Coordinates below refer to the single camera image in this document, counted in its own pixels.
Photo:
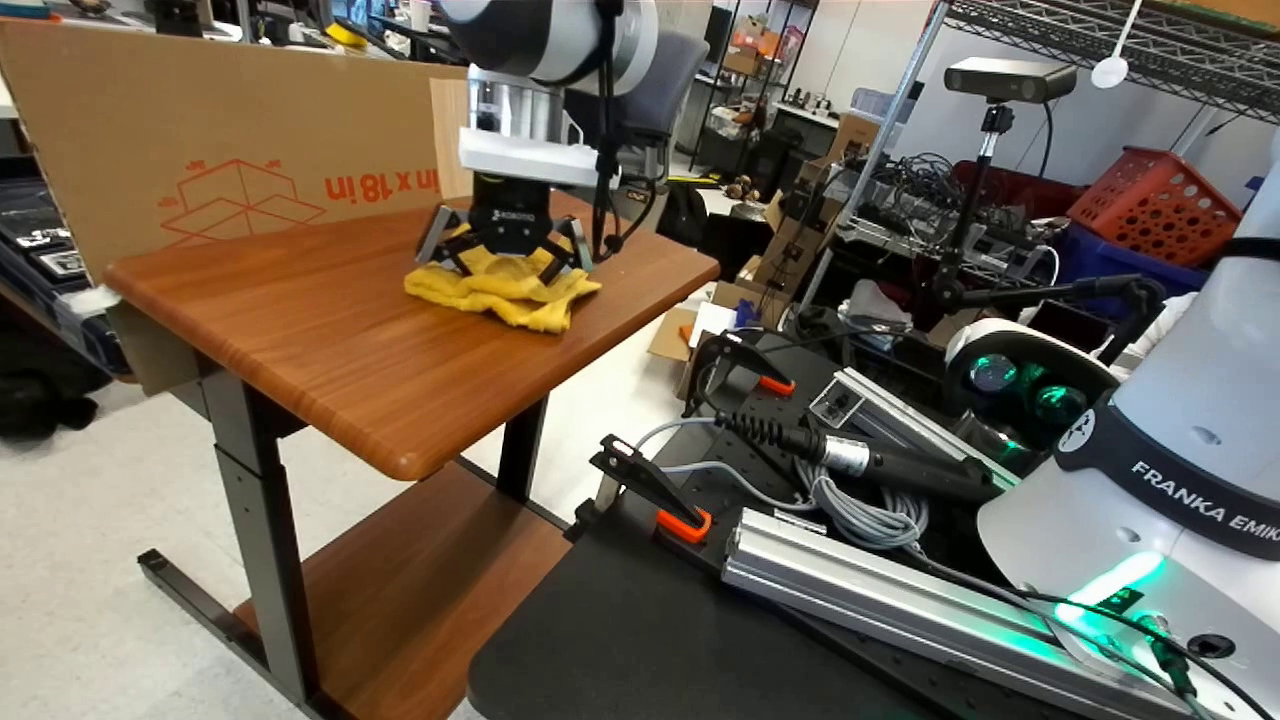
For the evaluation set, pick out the yellow towel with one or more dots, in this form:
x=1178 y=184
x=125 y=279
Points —
x=526 y=304

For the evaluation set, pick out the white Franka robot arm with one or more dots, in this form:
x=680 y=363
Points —
x=1174 y=442

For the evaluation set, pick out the small open cardboard box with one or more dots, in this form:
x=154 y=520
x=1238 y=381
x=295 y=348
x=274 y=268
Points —
x=721 y=313

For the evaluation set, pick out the dark red bin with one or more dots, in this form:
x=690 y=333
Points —
x=1013 y=184

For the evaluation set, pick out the large brown cardboard box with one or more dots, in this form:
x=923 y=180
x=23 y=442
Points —
x=202 y=122

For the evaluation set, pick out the wooden lower table board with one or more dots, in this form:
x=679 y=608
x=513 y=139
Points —
x=415 y=586

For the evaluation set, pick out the red plastic crate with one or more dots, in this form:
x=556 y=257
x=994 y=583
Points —
x=1150 y=193

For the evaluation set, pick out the aluminium extrusion rail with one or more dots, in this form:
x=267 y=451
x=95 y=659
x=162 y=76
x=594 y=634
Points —
x=906 y=603

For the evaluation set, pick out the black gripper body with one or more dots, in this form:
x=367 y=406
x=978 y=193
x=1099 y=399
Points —
x=510 y=210

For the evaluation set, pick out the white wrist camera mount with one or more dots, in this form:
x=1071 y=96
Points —
x=526 y=154

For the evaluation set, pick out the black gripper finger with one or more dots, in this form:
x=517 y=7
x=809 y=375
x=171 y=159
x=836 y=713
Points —
x=442 y=245
x=565 y=250

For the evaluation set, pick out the blue plastic bin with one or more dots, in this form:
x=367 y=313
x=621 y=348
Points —
x=1124 y=263

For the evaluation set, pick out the grey metal table frame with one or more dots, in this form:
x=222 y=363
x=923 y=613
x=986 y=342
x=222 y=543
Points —
x=262 y=535

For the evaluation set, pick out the black stereo camera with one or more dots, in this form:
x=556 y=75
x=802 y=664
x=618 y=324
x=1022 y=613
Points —
x=1011 y=76

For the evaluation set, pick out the grey office chair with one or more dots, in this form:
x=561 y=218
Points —
x=674 y=80

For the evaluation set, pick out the silver metal box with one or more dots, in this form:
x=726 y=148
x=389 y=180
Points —
x=887 y=406

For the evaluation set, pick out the black camera stand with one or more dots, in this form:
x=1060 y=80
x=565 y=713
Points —
x=981 y=184

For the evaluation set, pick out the black device with green lights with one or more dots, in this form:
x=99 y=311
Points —
x=1024 y=381

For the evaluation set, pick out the white hanging round lamp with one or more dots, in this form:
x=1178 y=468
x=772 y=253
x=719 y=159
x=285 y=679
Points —
x=1108 y=71

